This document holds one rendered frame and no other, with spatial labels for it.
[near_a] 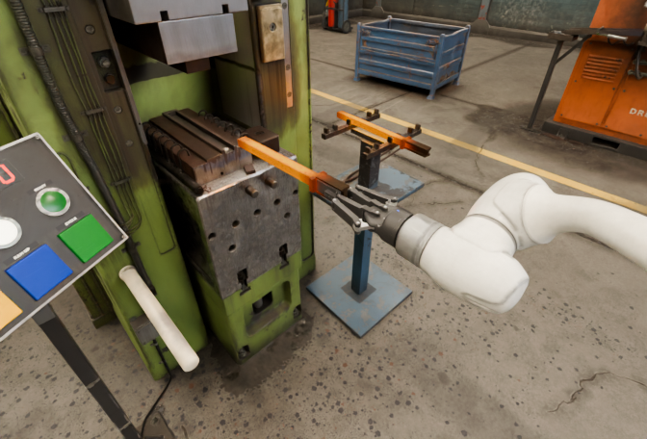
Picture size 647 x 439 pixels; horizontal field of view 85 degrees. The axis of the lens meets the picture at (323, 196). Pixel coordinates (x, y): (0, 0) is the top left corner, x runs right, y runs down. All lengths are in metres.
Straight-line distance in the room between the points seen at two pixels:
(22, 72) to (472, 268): 1.01
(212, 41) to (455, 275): 0.80
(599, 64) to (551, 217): 3.40
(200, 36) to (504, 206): 0.80
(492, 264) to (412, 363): 1.21
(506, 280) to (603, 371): 1.51
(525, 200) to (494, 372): 1.28
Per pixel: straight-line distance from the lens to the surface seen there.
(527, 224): 0.68
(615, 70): 4.01
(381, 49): 4.85
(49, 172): 0.91
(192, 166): 1.11
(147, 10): 0.97
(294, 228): 1.40
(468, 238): 0.63
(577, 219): 0.65
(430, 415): 1.69
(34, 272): 0.85
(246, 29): 1.31
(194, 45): 1.02
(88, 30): 1.09
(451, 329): 1.92
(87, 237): 0.89
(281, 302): 1.72
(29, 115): 1.09
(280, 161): 0.90
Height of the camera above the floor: 1.51
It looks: 35 degrees down
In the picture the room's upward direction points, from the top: straight up
